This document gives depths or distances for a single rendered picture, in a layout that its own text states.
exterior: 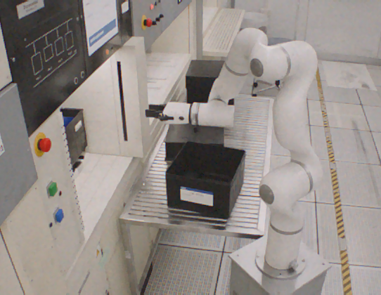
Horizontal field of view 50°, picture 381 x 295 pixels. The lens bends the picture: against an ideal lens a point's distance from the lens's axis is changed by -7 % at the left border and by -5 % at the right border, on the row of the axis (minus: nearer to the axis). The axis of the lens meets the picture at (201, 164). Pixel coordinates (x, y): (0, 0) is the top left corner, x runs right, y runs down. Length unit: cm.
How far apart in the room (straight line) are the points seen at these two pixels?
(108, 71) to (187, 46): 149
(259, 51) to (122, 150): 98
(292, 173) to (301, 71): 31
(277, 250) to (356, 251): 140
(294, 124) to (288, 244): 44
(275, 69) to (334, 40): 479
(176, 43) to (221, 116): 174
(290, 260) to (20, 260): 90
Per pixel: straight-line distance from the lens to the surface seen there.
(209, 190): 172
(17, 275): 124
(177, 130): 220
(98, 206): 172
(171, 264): 265
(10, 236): 113
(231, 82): 144
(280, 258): 154
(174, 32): 324
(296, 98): 127
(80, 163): 194
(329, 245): 287
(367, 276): 274
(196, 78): 245
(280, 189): 130
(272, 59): 119
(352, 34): 597
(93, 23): 148
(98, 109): 193
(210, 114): 158
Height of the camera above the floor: 193
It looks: 34 degrees down
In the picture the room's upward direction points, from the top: straight up
